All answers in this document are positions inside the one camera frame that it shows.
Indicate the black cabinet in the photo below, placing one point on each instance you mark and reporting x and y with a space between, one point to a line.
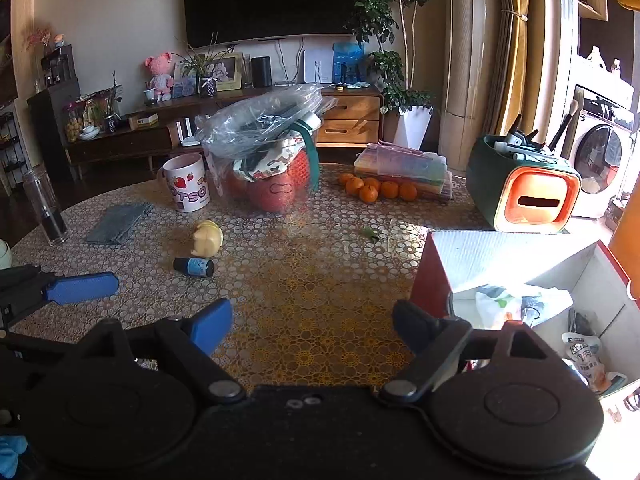
52 125

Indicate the pile of tangerines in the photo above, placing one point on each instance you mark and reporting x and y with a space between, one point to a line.
370 192

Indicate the pale green round container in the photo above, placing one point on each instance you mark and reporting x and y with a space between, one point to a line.
4 256

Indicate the clear plastic bag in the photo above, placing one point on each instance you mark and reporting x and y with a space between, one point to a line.
260 120

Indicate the green leaf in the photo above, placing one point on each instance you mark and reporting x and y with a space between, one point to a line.
371 234

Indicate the white planter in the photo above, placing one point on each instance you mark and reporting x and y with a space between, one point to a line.
412 127

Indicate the circle-patterned desktop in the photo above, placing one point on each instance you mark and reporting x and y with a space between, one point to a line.
310 280

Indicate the dark wooden tv console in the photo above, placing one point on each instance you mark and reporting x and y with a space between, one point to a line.
125 142

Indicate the clear glass bottle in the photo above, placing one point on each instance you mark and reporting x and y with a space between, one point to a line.
45 205

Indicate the black speaker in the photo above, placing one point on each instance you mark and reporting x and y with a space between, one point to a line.
261 72

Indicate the washing machine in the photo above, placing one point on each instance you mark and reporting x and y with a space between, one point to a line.
600 160

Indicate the light wooden drawer cabinet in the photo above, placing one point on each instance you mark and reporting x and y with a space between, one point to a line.
350 117

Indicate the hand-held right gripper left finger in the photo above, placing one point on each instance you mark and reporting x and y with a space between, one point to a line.
212 322

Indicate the small potted plant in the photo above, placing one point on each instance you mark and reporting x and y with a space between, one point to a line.
105 107

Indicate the green orange storage box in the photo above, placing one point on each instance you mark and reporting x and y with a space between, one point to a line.
530 200

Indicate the white bowl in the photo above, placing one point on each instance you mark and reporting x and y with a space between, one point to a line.
90 133

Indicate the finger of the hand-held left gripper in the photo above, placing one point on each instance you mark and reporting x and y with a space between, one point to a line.
40 347
80 287

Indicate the black television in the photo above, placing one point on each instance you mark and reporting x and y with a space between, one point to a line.
275 0

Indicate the pink strawberry mug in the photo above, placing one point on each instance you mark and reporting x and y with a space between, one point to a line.
185 185

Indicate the small white detergent bottle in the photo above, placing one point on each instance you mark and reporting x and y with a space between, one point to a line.
615 69

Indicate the black coffee machine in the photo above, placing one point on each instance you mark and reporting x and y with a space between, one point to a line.
57 65

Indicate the grey cloth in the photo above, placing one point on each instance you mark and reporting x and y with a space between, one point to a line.
120 224

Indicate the photo frame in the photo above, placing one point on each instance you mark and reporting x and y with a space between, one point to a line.
225 72

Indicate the pink flowers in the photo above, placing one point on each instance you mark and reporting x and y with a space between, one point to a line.
39 40

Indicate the small dark bottle blue label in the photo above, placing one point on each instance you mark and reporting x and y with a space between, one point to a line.
195 267

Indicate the yellow figurine toy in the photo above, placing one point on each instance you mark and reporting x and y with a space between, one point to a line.
209 239

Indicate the white router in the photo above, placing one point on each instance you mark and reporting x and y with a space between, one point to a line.
318 66

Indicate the colourful clear organizer boxes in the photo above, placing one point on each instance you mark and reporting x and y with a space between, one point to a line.
405 167

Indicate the pink plush doll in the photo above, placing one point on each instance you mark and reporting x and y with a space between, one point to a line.
160 75

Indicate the large white detergent bottle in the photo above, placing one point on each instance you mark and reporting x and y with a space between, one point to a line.
595 59

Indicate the orange snack packet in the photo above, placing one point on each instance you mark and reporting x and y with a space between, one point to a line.
585 360

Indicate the white plastic bag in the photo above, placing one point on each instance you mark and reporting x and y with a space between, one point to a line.
500 305

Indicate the glass snack jar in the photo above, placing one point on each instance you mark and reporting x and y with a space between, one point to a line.
73 124

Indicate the red knit basket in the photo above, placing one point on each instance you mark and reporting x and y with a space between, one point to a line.
277 190

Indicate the tall potted tree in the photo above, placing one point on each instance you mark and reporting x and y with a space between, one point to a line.
380 20

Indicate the small cardboard box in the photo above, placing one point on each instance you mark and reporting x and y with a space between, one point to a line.
143 121

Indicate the yellow curtain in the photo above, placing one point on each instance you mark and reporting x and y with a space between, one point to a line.
515 45

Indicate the grassy plant in vase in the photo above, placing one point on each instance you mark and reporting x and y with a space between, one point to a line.
205 67

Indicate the red cardboard box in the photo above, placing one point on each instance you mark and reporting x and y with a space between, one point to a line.
435 280

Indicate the makeup brush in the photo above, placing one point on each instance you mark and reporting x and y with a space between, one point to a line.
564 125

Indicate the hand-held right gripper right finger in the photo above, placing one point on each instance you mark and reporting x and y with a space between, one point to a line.
415 325

